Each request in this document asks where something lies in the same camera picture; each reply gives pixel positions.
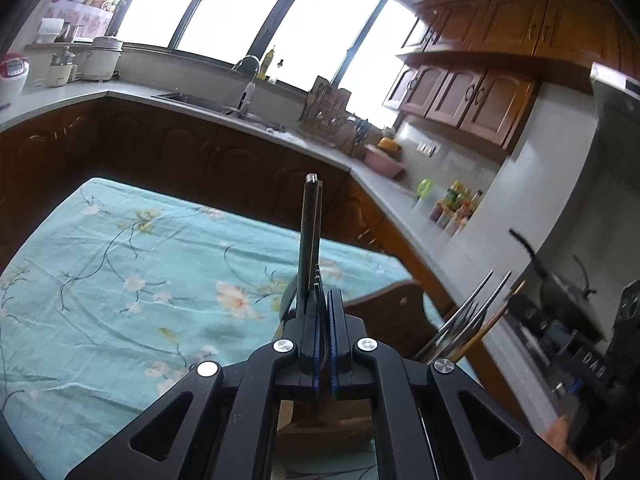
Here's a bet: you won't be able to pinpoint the kitchen faucet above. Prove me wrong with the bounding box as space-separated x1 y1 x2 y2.
231 55 262 113

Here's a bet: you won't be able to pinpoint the pink basin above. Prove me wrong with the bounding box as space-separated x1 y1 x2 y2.
364 144 407 178

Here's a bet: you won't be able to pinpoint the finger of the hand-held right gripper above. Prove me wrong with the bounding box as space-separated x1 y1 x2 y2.
550 379 593 403

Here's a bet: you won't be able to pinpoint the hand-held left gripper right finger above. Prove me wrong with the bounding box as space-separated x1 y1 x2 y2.
325 287 587 480

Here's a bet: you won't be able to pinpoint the wooden cabinets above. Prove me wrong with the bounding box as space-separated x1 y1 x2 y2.
382 0 640 152
0 97 516 411

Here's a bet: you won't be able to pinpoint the wooden upper cabinets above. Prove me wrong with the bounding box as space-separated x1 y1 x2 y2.
382 0 640 152

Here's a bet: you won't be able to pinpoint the wooden cutting board rack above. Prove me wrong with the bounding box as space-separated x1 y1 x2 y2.
299 75 353 138

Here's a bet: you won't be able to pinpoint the steel kitchen sink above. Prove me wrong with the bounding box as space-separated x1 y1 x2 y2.
151 91 236 113

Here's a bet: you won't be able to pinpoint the floral teal tablecloth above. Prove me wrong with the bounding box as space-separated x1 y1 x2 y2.
0 176 481 480

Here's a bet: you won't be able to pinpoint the black stove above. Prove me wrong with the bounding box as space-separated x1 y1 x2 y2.
507 292 608 356

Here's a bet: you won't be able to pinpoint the range hood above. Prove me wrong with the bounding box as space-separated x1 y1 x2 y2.
587 60 640 271

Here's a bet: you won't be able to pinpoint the wooden lower cabinets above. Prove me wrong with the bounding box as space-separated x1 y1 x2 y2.
0 97 516 411

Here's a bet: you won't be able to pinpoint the long silver fork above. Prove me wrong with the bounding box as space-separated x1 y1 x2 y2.
412 269 513 363

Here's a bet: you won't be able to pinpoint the yellow chopstick red patterned end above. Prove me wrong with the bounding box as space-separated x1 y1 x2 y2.
450 280 527 365

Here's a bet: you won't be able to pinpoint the person's right hand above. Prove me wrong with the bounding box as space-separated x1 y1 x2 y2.
542 414 601 480

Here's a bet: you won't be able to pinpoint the group of spice jars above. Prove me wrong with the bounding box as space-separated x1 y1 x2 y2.
429 181 486 236

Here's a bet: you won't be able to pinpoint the red and white rice cooker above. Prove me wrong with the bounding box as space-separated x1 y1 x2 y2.
0 52 32 108

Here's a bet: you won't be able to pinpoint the kitchen window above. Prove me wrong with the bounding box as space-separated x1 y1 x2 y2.
112 0 418 131

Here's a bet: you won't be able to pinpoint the knife block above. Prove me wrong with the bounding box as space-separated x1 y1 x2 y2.
350 117 372 158

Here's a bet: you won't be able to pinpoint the white slow cooker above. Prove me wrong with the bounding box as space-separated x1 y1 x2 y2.
80 35 125 82

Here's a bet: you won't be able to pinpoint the grey kitchen countertop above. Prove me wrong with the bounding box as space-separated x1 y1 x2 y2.
0 77 566 426

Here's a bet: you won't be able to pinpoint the small white jug appliance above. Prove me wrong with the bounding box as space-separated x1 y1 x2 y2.
49 46 80 88

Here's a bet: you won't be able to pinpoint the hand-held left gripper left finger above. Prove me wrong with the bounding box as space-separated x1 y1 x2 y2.
65 287 326 480

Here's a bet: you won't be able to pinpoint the wooden utensil holder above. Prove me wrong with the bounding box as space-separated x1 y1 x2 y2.
277 282 441 461

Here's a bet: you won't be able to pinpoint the white storage box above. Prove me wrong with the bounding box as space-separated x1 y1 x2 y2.
35 17 66 45

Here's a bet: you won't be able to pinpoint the black frying pan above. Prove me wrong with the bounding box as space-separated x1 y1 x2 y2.
508 229 603 326

